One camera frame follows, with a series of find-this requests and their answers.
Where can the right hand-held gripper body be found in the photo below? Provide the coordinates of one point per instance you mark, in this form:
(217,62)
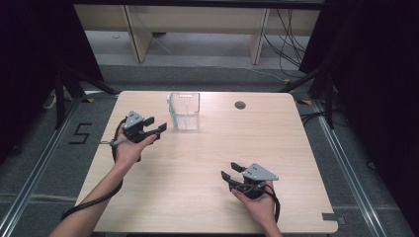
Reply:
(258,173)

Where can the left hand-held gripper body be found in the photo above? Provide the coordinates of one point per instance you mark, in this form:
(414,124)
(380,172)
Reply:
(133,120)

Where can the clear plastic basket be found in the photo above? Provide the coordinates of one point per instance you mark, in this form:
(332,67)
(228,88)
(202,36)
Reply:
(186,110)

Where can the person's left hand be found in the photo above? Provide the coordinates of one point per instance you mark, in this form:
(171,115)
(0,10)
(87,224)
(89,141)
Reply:
(130,153)

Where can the person's right hand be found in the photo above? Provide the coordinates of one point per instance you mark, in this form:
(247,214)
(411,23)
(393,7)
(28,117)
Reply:
(262,207)

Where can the yellow black hazard tape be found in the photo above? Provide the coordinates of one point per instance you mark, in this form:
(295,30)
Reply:
(89,99)
(304,102)

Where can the black metal stand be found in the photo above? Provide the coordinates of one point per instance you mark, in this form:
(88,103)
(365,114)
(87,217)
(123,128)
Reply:
(60,98)
(329,98)

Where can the black tape strip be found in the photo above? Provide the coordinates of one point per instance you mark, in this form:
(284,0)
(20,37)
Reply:
(334,218)

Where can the beige wooden desk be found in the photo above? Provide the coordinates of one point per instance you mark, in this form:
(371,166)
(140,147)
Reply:
(197,18)

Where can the black curtain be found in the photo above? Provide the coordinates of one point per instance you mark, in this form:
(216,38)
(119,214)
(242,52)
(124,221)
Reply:
(33,65)
(378,82)

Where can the aluminium floor rail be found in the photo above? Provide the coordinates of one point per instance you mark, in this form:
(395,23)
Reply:
(36,171)
(349,164)

